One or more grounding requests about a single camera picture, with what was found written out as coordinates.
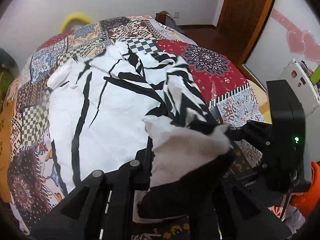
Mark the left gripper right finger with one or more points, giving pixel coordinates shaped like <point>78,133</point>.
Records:
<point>240,215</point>

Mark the grey plush toy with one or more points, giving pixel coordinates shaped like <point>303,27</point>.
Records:
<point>8,63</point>

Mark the green patterned storage bag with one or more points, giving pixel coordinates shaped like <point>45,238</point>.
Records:
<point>6,78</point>

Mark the yellow curved bed rail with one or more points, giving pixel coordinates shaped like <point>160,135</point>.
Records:
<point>76,18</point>

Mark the white wardrobe sliding door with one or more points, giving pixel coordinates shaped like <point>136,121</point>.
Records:
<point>291,32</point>

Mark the black and white shirt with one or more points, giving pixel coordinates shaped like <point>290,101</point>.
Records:
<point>103,110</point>

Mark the brown wooden door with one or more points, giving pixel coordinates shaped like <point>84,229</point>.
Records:
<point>242,21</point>

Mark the grey bag by bed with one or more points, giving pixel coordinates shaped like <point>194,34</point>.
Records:
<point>165,18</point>

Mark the patchwork patterned bed blanket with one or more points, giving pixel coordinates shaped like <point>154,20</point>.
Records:
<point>32,176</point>

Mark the wooden lap desk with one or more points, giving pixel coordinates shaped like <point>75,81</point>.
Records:
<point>5,159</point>

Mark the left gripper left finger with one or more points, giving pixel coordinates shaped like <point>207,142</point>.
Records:
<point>101,207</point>

